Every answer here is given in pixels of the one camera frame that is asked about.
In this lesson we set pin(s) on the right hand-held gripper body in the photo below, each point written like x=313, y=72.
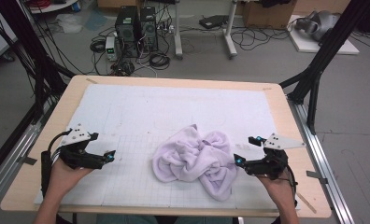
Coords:
x=268, y=166

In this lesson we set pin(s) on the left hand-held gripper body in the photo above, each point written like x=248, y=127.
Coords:
x=77, y=155

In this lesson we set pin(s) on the lilac towel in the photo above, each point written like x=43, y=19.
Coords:
x=192, y=161

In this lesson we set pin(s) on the person's right hand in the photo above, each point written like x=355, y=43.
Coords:
x=279, y=189

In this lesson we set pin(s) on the person's left hand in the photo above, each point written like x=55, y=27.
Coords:
x=61, y=180

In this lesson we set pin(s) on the black tape strip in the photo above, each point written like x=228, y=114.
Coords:
x=28, y=160
x=316, y=176

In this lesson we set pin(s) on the white grid mat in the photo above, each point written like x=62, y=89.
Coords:
x=161, y=105

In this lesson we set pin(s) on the white power supply unit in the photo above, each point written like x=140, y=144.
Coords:
x=111, y=48

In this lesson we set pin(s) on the white floor board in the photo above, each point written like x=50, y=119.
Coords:
x=307, y=46

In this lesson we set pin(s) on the large black computer tower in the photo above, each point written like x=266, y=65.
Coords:
x=127, y=29

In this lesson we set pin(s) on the clear plastic bag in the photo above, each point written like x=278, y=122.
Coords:
x=68, y=24

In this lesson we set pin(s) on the slim black computer tower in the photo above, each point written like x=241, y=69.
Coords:
x=149, y=29

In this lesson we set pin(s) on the large cardboard box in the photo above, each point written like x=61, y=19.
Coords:
x=267, y=17

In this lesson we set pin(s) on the flat black device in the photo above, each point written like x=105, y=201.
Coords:
x=212, y=21

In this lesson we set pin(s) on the round white table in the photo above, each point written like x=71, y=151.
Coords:
x=52, y=7

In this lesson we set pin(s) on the grey rounded device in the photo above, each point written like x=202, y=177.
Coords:
x=321, y=21

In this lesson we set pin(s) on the aluminium rail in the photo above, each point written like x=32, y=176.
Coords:
x=18, y=149
x=323, y=161

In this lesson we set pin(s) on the black metal frame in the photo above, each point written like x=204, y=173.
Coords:
x=27, y=40
x=329, y=46

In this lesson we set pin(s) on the white metal desk frame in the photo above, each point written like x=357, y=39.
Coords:
x=177, y=31

